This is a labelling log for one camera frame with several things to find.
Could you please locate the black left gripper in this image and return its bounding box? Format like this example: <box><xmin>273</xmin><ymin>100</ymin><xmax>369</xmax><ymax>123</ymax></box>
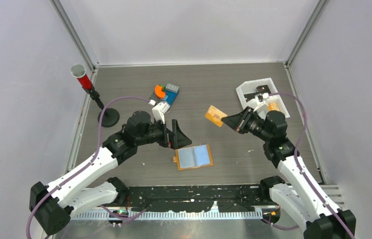
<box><xmin>136</xmin><ymin>117</ymin><xmax>191</xmax><ymax>150</ymax></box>

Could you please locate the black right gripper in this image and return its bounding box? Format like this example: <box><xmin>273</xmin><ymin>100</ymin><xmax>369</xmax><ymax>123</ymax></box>
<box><xmin>221</xmin><ymin>106</ymin><xmax>272</xmax><ymax>143</ymax></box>

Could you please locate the orange credit card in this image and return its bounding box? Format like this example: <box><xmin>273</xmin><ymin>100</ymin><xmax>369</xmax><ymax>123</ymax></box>
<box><xmin>205</xmin><ymin>105</ymin><xmax>227</xmax><ymax>127</ymax></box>
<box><xmin>268</xmin><ymin>103</ymin><xmax>280</xmax><ymax>112</ymax></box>

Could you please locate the orange leather card holder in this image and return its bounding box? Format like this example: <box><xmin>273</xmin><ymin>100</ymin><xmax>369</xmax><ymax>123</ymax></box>
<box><xmin>172</xmin><ymin>144</ymin><xmax>213</xmax><ymax>171</ymax></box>

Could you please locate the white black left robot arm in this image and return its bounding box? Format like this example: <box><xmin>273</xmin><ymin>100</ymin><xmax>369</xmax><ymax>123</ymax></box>
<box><xmin>26</xmin><ymin>111</ymin><xmax>192</xmax><ymax>236</ymax></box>

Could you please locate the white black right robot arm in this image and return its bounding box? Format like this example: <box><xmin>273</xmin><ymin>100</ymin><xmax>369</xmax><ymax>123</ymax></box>
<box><xmin>221</xmin><ymin>107</ymin><xmax>356</xmax><ymax>239</ymax></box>

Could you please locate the toy brick assembly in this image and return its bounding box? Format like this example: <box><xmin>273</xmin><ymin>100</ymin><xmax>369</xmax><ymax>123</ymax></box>
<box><xmin>149</xmin><ymin>83</ymin><xmax>180</xmax><ymax>113</ymax></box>

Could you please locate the black microphone stand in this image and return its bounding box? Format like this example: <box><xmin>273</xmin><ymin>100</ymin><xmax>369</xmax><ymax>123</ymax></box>
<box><xmin>87</xmin><ymin>87</ymin><xmax>120</xmax><ymax>127</ymax></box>

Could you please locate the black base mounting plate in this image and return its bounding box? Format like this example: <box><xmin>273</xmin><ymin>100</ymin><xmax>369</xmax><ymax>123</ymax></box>
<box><xmin>95</xmin><ymin>184</ymin><xmax>282</xmax><ymax>214</ymax></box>

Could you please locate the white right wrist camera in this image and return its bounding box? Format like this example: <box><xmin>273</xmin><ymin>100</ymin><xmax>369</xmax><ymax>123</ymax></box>
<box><xmin>254</xmin><ymin>94</ymin><xmax>269</xmax><ymax>114</ymax></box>

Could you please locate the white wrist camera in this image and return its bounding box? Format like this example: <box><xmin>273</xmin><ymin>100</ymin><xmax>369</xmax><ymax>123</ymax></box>
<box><xmin>254</xmin><ymin>94</ymin><xmax>269</xmax><ymax>114</ymax></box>
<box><xmin>152</xmin><ymin>101</ymin><xmax>171</xmax><ymax>124</ymax></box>

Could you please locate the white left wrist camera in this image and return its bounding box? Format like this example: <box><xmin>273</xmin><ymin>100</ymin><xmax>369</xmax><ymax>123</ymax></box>
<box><xmin>152</xmin><ymin>101</ymin><xmax>171</xmax><ymax>124</ymax></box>

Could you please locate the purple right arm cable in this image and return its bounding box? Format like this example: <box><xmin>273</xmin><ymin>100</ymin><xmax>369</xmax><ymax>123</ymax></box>
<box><xmin>268</xmin><ymin>92</ymin><xmax>356</xmax><ymax>239</ymax></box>

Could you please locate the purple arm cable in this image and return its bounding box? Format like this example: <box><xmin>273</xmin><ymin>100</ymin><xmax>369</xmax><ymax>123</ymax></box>
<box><xmin>25</xmin><ymin>96</ymin><xmax>154</xmax><ymax>239</ymax></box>
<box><xmin>268</xmin><ymin>92</ymin><xmax>356</xmax><ymax>239</ymax></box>

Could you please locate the white slotted cable duct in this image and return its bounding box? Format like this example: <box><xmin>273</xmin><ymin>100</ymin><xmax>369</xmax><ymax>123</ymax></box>
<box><xmin>73</xmin><ymin>208</ymin><xmax>263</xmax><ymax>221</ymax></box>

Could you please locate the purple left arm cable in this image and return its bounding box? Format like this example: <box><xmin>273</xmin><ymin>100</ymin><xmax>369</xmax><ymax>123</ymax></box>
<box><xmin>25</xmin><ymin>96</ymin><xmax>154</xmax><ymax>239</ymax></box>

